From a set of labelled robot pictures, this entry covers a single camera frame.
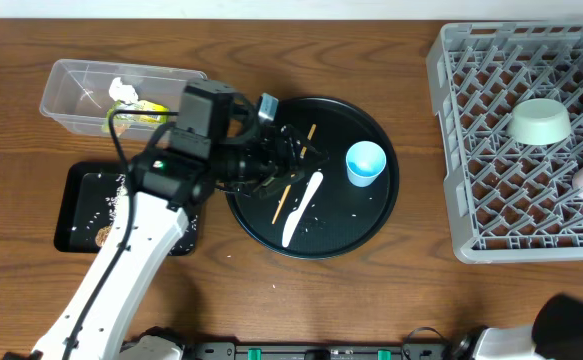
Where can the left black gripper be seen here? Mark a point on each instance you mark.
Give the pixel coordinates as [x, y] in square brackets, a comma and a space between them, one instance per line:
[278, 163]

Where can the white plastic knife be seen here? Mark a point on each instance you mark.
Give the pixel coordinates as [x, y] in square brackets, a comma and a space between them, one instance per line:
[295, 216]

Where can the blue plastic cup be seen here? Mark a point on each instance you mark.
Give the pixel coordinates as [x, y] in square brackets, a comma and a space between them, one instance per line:
[365, 161]

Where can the yellow snack wrapper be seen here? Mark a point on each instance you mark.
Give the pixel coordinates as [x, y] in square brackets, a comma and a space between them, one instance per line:
[149, 114]

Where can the white tissue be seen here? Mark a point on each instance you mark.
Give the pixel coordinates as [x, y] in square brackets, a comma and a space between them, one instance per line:
[119, 91]

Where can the mint green bowl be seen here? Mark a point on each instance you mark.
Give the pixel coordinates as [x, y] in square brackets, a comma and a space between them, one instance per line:
[539, 122]

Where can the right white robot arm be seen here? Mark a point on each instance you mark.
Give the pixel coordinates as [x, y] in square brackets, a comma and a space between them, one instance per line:
[556, 333]

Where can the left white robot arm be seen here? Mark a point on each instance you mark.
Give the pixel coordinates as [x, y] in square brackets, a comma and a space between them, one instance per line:
[217, 140]

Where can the grey dishwasher rack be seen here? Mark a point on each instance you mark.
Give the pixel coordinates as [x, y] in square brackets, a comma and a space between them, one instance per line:
[508, 202]

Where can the round black tray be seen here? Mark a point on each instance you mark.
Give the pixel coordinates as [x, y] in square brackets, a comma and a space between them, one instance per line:
[340, 217]

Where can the pile of white rice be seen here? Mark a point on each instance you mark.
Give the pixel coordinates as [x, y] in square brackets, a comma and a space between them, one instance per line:
[104, 191]

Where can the clear plastic bin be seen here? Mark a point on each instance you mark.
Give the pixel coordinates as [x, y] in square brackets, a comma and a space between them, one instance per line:
[77, 91]

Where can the brown shiitake mushroom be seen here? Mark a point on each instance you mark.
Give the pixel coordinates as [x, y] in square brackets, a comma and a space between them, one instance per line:
[102, 235]

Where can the black rectangular tray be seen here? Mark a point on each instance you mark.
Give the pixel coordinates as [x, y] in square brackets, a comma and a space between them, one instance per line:
[74, 233]

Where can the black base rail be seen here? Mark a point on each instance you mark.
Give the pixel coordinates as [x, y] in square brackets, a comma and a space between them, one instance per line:
[321, 352]

